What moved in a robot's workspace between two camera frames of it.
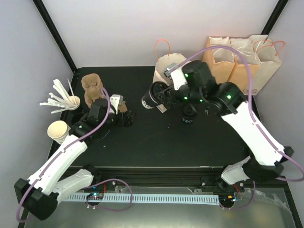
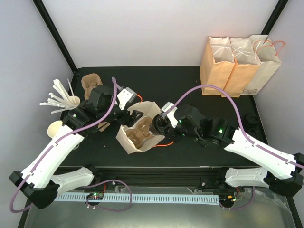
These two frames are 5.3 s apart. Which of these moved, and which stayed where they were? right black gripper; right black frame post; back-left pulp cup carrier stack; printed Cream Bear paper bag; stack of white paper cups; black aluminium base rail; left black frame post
Moved: right black gripper; printed Cream Bear paper bag
Stayed: right black frame post; left black frame post; back-left pulp cup carrier stack; stack of white paper cups; black aluminium base rail
